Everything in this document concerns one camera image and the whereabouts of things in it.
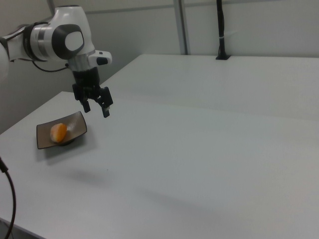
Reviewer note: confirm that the square brown ceramic plate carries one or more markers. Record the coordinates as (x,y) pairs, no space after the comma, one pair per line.
(74,124)

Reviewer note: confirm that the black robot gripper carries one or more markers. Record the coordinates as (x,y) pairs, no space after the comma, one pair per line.
(86,79)

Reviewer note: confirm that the grey partition post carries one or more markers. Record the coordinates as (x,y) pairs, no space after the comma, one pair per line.
(180,25)

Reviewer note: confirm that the black camera stand pole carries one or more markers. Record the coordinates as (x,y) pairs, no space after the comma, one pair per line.
(221,30)

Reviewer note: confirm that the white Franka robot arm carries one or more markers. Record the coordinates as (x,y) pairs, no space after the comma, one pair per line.
(62,37)

